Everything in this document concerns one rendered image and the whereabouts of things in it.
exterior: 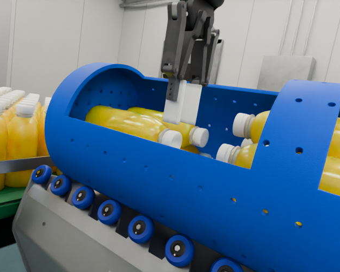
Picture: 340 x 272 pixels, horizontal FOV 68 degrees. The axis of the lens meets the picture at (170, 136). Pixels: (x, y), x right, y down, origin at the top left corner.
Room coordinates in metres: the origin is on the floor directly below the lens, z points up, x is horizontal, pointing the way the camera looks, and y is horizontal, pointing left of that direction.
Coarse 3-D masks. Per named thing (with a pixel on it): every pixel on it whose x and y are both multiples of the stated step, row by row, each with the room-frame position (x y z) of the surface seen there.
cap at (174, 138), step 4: (168, 132) 0.42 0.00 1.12; (172, 132) 0.42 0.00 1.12; (176, 132) 0.42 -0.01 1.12; (164, 136) 0.42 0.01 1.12; (168, 136) 0.41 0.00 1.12; (172, 136) 0.41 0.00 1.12; (176, 136) 0.42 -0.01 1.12; (180, 136) 0.43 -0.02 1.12; (164, 140) 0.41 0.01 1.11; (168, 140) 0.41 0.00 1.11; (172, 140) 0.41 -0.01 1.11; (176, 140) 0.42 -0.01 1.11; (180, 140) 0.43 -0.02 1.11; (164, 144) 0.41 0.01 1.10; (168, 144) 0.41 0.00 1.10; (172, 144) 0.41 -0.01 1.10; (176, 144) 0.42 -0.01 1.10; (180, 144) 0.43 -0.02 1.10
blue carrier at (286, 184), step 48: (96, 96) 0.57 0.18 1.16; (144, 96) 0.68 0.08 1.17; (240, 96) 0.50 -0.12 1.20; (288, 96) 0.30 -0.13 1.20; (336, 96) 0.29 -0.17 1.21; (48, 144) 0.48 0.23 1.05; (96, 144) 0.40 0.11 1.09; (144, 144) 0.35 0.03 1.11; (240, 144) 0.55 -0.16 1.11; (288, 144) 0.26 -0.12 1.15; (144, 192) 0.35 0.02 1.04; (192, 192) 0.30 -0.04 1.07; (240, 192) 0.27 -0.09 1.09; (288, 192) 0.24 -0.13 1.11; (240, 240) 0.28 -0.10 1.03; (288, 240) 0.24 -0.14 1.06; (336, 240) 0.22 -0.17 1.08
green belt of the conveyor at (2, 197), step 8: (0, 192) 0.56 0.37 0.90; (8, 192) 0.56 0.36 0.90; (16, 192) 0.57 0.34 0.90; (0, 200) 0.53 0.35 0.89; (8, 200) 0.54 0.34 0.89; (16, 200) 0.56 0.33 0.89; (0, 208) 0.52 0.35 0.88; (8, 208) 0.54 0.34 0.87; (16, 208) 0.55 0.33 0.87; (0, 216) 0.53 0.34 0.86; (8, 216) 0.54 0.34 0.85
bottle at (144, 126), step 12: (96, 108) 0.51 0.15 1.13; (108, 108) 0.50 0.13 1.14; (96, 120) 0.48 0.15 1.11; (108, 120) 0.47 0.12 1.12; (120, 120) 0.45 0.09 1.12; (132, 120) 0.44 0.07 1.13; (144, 120) 0.44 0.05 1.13; (156, 120) 0.44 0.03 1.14; (132, 132) 0.43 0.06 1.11; (144, 132) 0.42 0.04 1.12; (156, 132) 0.42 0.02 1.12
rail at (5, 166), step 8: (0, 160) 0.55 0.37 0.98; (8, 160) 0.56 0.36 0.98; (16, 160) 0.57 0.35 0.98; (24, 160) 0.59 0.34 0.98; (32, 160) 0.60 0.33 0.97; (40, 160) 0.62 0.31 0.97; (48, 160) 0.64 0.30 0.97; (0, 168) 0.54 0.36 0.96; (8, 168) 0.56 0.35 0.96; (16, 168) 0.57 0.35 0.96; (24, 168) 0.59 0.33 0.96; (32, 168) 0.60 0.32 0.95
